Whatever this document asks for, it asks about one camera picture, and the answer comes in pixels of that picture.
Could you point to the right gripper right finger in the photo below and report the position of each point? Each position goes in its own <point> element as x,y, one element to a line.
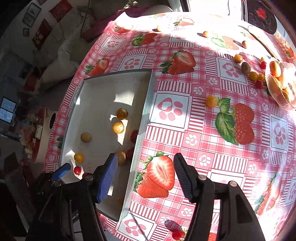
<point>237,220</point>

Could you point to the wooden serving board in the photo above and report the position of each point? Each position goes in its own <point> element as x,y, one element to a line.
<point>262,37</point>

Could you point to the large orange in bowl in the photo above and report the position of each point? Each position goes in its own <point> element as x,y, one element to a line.
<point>275,69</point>

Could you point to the yellow cherry tomato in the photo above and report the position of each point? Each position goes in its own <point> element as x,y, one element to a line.
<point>78,157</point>
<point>211,101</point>
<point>118,127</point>
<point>253,76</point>

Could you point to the dark olive fruit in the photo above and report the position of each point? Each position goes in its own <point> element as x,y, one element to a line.
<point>122,113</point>

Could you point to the glass fruit bowl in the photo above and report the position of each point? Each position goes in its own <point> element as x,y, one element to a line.
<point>282,89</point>

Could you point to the brown kiwi fruit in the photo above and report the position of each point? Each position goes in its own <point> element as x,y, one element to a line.
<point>121,157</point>

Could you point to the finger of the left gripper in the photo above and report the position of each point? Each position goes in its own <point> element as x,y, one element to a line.
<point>45,180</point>

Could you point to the grey rectangular tray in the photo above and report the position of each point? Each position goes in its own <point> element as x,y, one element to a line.
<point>94,111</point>

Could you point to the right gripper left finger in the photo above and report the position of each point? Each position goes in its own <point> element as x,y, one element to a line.
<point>53,219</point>

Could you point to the strawberry pattern tablecloth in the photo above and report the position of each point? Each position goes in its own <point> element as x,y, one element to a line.
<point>247,138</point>

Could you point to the brown kiwi berry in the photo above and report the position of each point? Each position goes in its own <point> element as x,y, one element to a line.
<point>86,137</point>
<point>245,68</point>

